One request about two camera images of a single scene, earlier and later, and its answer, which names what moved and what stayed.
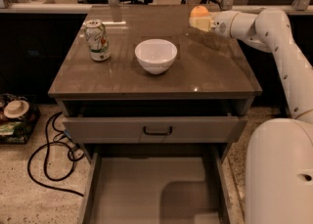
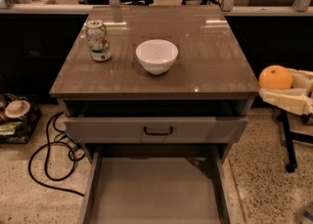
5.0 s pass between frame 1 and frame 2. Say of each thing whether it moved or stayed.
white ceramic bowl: stayed
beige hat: stayed
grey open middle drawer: stayed
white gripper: moved
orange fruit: moved
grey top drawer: stayed
